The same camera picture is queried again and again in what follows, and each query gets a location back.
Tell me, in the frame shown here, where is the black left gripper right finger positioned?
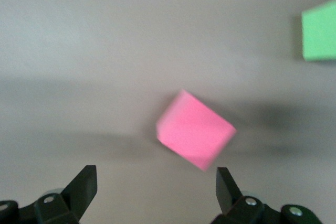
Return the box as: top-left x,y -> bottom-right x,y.
211,167 -> 282,224

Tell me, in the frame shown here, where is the green foam cube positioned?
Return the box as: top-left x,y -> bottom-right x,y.
300,0 -> 336,62

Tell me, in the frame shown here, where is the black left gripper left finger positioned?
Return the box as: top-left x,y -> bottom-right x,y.
19,165 -> 98,224

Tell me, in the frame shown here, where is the red foam cube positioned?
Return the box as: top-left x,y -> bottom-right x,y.
155,89 -> 238,172

